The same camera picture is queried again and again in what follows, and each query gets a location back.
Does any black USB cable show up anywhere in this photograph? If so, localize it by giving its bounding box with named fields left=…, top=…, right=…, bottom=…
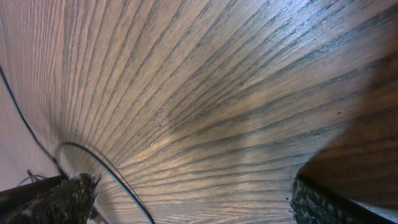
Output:
left=0, top=67, right=156, bottom=224

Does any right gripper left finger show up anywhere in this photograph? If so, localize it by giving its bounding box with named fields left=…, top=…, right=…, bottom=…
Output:
left=1, top=173, right=101, bottom=224

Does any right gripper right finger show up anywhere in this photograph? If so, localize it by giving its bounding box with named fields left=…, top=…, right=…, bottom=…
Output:
left=290, top=175, right=394, bottom=224

